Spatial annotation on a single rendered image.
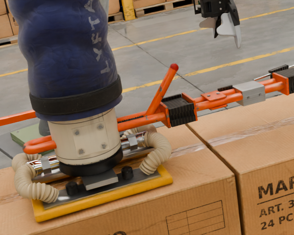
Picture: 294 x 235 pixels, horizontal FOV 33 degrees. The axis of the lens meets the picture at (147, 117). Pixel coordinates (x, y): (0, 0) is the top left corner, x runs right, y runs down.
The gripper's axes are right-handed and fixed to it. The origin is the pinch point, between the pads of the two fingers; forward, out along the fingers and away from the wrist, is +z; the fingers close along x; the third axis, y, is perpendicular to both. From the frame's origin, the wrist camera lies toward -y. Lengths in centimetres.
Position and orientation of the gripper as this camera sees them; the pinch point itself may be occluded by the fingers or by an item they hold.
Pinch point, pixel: (228, 42)
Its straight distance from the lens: 135.2
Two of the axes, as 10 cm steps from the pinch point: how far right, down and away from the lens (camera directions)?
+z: 1.6, 9.2, 3.7
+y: -9.5, 2.5, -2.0
